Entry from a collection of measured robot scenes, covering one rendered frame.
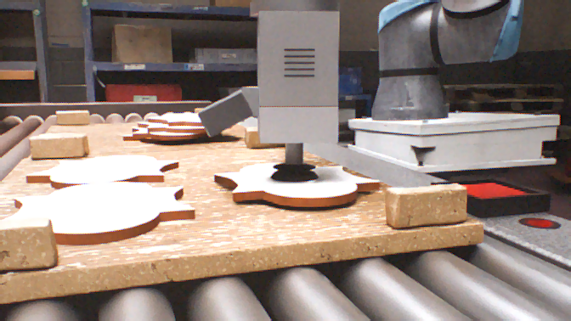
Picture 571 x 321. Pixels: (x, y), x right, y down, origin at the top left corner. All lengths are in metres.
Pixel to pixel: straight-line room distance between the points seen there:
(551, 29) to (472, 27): 5.92
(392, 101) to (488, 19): 0.22
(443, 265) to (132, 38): 4.69
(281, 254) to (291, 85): 0.15
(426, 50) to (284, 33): 0.65
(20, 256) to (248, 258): 0.12
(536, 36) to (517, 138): 6.05
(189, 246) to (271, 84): 0.15
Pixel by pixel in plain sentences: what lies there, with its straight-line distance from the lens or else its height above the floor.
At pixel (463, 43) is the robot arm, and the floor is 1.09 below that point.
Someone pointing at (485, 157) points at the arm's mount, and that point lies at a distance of 1.00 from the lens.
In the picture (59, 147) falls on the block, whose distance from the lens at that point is 0.70.
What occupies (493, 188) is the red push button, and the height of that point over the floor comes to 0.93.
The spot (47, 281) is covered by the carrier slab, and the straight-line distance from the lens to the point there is 0.32.
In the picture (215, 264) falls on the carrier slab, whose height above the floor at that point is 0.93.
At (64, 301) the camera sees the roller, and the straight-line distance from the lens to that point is 0.33.
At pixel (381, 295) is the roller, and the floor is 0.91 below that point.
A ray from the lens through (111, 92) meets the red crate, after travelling 4.88.
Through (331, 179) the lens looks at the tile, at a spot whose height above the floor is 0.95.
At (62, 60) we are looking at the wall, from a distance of 5.56.
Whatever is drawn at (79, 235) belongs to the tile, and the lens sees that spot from 0.35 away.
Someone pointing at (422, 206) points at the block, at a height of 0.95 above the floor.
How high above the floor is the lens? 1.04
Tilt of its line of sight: 10 degrees down
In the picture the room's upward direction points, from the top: straight up
